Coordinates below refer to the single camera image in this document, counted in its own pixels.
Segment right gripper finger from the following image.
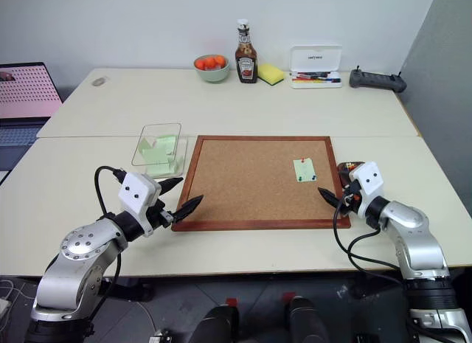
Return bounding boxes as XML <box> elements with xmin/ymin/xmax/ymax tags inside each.
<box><xmin>317</xmin><ymin>187</ymin><xmax>339</xmax><ymax>208</ymax></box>

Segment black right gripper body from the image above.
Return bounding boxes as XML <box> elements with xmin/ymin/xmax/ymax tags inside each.
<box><xmin>336</xmin><ymin>182</ymin><xmax>365</xmax><ymax>217</ymax></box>

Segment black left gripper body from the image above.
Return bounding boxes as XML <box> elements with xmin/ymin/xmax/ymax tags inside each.
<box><xmin>146</xmin><ymin>195</ymin><xmax>174</xmax><ymax>232</ymax></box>

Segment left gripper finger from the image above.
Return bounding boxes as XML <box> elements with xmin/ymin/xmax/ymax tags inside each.
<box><xmin>171</xmin><ymin>194</ymin><xmax>205</xmax><ymax>223</ymax></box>
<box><xmin>159</xmin><ymin>176</ymin><xmax>184</xmax><ymax>196</ymax></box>

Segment green sticky note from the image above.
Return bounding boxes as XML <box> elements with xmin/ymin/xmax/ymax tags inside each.
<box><xmin>293</xmin><ymin>158</ymin><xmax>317</xmax><ymax>182</ymax></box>

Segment wood framed cork board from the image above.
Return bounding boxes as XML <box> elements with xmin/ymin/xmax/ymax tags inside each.
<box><xmin>171</xmin><ymin>135</ymin><xmax>352</xmax><ymax>232</ymax></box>

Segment dark bowl with small items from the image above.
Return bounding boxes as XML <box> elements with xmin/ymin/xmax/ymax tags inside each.
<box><xmin>337</xmin><ymin>161</ymin><xmax>366</xmax><ymax>187</ymax></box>

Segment clear plastic box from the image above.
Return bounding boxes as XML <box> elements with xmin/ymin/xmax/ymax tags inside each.
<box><xmin>131</xmin><ymin>122</ymin><xmax>190</xmax><ymax>179</ymax></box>

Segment pale green bowl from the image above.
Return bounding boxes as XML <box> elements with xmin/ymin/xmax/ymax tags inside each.
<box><xmin>193</xmin><ymin>55</ymin><xmax>230</xmax><ymax>83</ymax></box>

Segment dark rounded shape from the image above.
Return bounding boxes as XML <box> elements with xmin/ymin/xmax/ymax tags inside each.
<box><xmin>190</xmin><ymin>305</ymin><xmax>241</xmax><ymax>343</ymax></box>
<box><xmin>286</xmin><ymin>296</ymin><xmax>330</xmax><ymax>343</ymax></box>

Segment black power strip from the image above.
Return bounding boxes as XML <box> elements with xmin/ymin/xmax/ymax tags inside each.
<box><xmin>349</xmin><ymin>65</ymin><xmax>408</xmax><ymax>93</ymax></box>

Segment yellow sponge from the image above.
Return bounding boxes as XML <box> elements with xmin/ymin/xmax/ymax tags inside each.
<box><xmin>257</xmin><ymin>63</ymin><xmax>285</xmax><ymax>87</ymax></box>

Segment open white marker case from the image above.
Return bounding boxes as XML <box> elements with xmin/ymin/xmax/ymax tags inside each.
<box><xmin>288</xmin><ymin>44</ymin><xmax>344</xmax><ymax>89</ymax></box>

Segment ketchup bottle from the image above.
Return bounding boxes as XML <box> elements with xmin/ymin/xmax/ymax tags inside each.
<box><xmin>235</xmin><ymin>18</ymin><xmax>259</xmax><ymax>84</ymax></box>

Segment grey partition panel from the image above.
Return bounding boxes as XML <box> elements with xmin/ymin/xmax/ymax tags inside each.
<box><xmin>400</xmin><ymin>0</ymin><xmax>472</xmax><ymax>268</ymax></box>

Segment laptop with pink screen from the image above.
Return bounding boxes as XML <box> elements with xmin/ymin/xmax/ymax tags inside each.
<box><xmin>0</xmin><ymin>61</ymin><xmax>64</xmax><ymax>175</ymax></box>

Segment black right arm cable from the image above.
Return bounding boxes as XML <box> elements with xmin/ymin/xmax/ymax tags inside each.
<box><xmin>332</xmin><ymin>195</ymin><xmax>409</xmax><ymax>285</ymax></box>

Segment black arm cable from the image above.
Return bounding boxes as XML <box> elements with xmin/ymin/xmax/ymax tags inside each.
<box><xmin>84</xmin><ymin>165</ymin><xmax>128</xmax><ymax>329</ymax></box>
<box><xmin>332</xmin><ymin>195</ymin><xmax>409</xmax><ymax>285</ymax></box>

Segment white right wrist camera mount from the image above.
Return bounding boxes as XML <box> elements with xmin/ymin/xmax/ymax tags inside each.
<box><xmin>348</xmin><ymin>161</ymin><xmax>385</xmax><ymax>218</ymax></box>

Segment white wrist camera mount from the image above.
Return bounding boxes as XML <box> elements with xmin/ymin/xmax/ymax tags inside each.
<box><xmin>348</xmin><ymin>161</ymin><xmax>385</xmax><ymax>218</ymax></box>
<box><xmin>117</xmin><ymin>172</ymin><xmax>162</xmax><ymax>238</ymax></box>

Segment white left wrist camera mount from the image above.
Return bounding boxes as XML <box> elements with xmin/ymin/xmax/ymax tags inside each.
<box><xmin>117</xmin><ymin>172</ymin><xmax>162</xmax><ymax>238</ymax></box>

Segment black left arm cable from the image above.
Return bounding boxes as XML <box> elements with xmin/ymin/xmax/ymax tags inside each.
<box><xmin>84</xmin><ymin>165</ymin><xmax>128</xmax><ymax>329</ymax></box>

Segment white floor cables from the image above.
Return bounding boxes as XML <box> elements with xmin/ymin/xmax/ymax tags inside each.
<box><xmin>0</xmin><ymin>277</ymin><xmax>24</xmax><ymax>311</ymax></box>

